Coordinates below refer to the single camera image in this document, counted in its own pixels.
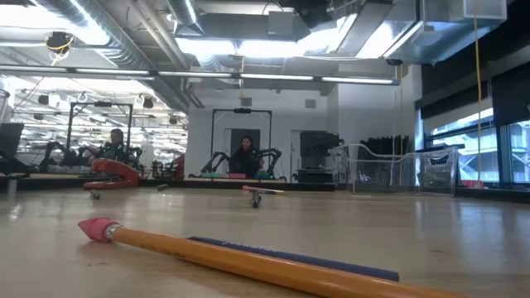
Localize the red stapler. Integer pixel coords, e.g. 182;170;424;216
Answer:
81;157;141;191

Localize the black ceiling-mounted device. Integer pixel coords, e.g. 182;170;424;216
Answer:
44;31;75;55

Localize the black cabinet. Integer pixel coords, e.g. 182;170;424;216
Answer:
296;130;341;184

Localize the long linear light fixture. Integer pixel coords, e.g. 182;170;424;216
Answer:
0;64;402;87

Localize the black background station frame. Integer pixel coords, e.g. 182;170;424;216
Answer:
210;107;274;180
65;100;134;166

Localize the black monitor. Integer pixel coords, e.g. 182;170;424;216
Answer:
0;122;25;161

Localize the yellow pencil pink eraser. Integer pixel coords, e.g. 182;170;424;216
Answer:
242;185;287;197
77;217;473;298

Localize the black storage rack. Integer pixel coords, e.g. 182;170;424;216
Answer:
359;134;411;185

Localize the person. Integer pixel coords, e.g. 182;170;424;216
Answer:
97;127;133;165
228;134;266;178

